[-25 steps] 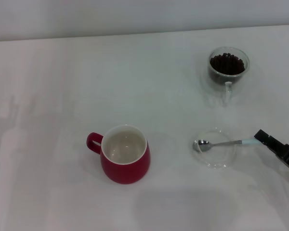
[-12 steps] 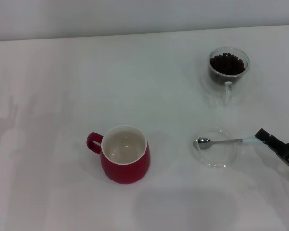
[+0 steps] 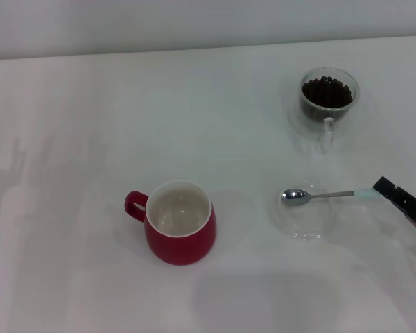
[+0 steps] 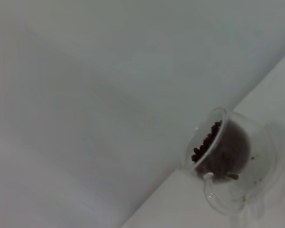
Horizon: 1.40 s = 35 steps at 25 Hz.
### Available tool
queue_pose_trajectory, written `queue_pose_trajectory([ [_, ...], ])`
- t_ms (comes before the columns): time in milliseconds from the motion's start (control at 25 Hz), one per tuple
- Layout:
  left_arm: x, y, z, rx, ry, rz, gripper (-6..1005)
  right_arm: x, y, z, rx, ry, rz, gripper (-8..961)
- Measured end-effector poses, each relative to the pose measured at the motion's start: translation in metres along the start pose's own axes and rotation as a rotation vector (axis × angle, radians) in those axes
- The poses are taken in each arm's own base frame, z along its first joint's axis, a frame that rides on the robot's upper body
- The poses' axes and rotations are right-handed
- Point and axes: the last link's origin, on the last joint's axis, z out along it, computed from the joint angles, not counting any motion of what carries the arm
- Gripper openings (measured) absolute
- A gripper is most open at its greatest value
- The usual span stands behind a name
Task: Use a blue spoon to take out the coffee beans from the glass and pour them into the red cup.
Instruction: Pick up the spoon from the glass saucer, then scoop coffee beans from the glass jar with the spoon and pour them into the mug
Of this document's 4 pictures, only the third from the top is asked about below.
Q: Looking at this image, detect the blue handled metal spoon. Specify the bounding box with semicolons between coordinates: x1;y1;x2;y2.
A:
280;187;383;208

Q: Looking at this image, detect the red ceramic mug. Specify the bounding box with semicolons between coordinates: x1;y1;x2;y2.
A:
124;179;218;266

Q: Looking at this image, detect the pile of coffee beans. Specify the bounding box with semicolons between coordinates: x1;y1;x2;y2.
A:
300;75;354;122

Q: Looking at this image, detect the clear glass saucer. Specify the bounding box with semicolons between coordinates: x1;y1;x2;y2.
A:
270;180;335;241

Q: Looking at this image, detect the clear glass cup with handle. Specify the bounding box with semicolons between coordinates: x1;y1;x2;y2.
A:
300;67;361;153

